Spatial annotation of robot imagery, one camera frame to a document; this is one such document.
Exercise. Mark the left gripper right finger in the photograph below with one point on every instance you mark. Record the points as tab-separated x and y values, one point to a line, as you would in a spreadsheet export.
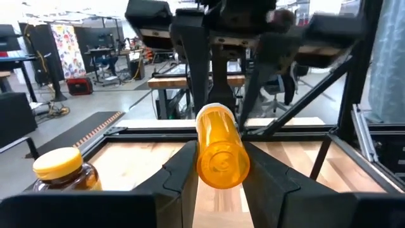
265	190

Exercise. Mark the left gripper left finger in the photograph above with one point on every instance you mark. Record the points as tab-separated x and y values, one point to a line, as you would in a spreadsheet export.
177	183

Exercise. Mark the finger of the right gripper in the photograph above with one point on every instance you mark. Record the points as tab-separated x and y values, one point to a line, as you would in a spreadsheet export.
265	66
196	63

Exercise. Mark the orange pill vial white cap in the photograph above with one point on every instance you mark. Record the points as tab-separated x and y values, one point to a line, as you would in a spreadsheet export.
221	152

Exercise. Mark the amber bottle yellow cap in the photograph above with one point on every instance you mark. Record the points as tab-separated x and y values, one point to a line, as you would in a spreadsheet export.
58	163

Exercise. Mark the black metal shelf rack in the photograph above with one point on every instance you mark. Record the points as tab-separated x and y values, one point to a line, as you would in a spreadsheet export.
142	138

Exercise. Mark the office chair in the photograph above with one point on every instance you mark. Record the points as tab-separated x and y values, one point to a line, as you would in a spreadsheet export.
275	88

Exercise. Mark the wooden top table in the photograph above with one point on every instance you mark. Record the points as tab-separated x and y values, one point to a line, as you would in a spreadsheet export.
167	82

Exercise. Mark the black computer tower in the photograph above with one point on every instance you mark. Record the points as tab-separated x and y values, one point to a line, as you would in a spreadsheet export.
136	69

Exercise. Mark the black partition panel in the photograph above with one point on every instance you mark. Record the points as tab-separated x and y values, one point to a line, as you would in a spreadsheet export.
31	38
91	38

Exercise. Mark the black floor mat orange edge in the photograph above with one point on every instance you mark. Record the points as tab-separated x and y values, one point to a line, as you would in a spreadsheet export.
79	133

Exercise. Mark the aluminium extrusion bar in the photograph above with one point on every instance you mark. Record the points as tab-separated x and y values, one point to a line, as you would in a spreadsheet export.
364	133

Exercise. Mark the red and black case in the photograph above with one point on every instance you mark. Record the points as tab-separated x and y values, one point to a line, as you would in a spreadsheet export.
79	86

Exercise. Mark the pale blue curtain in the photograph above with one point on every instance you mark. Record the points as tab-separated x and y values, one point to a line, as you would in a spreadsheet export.
389	63

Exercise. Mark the colourful floral cloth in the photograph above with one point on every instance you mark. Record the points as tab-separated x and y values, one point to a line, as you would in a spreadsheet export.
68	50

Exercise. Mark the black chair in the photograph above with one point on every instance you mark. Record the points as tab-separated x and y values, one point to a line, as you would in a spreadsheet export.
14	117

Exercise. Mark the blue-top desk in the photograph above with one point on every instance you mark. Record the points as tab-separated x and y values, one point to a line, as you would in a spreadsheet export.
16	60

